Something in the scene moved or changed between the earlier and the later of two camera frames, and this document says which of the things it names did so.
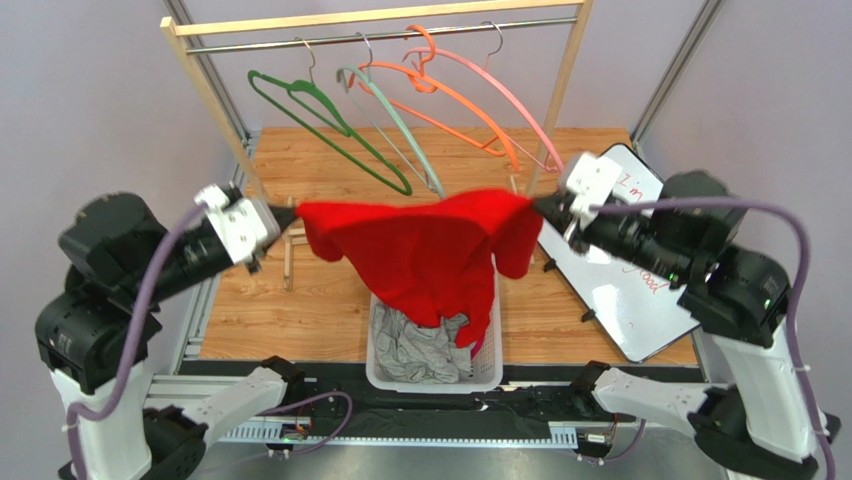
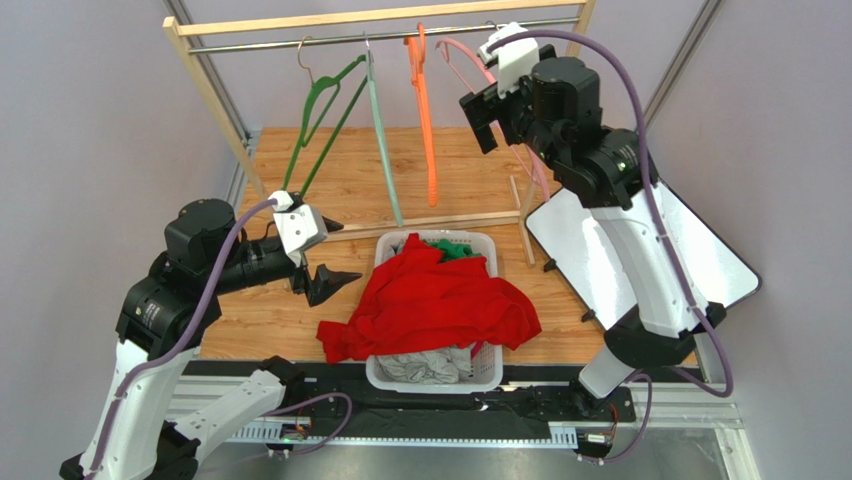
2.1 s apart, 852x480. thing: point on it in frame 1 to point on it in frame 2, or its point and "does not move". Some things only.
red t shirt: [432, 255] to [417, 296]
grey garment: [420, 354] does not move
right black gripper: [568, 217] to [485, 118]
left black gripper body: [257, 259] to [280, 267]
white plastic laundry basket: [486, 367] does not move
